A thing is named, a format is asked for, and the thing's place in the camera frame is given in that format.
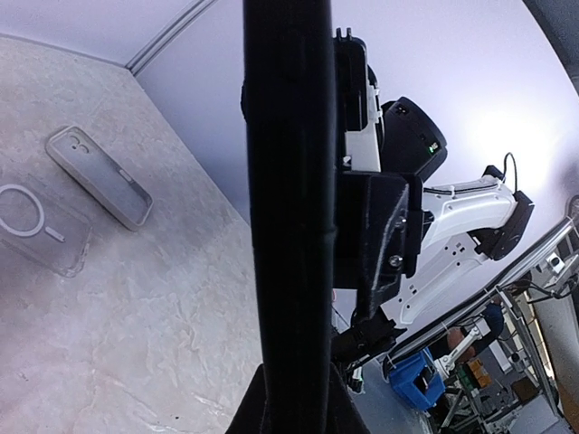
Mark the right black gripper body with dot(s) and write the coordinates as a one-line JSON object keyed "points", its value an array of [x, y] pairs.
{"points": [[379, 234]]}

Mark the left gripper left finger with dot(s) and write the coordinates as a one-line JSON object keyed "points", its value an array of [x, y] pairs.
{"points": [[252, 415]]}

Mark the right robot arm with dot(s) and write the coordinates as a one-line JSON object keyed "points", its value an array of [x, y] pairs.
{"points": [[464, 225]]}

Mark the blue plastic bin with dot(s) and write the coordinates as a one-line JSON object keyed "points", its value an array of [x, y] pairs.
{"points": [[417, 381]]}

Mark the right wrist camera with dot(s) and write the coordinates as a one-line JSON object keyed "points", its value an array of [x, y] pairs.
{"points": [[359, 115]]}

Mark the black phone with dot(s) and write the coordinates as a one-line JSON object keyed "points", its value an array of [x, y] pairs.
{"points": [[289, 97]]}

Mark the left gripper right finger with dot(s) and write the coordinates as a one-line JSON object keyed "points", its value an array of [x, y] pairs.
{"points": [[342, 414]]}

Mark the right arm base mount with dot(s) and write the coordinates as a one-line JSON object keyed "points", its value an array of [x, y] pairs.
{"points": [[364, 340]]}

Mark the right aluminium frame post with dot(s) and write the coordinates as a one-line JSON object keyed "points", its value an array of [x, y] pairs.
{"points": [[191, 13]]}

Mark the clear phone case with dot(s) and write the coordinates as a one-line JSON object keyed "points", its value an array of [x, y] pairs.
{"points": [[39, 226]]}

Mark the white translucent phone case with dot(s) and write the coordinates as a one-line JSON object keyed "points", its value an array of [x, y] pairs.
{"points": [[83, 159]]}

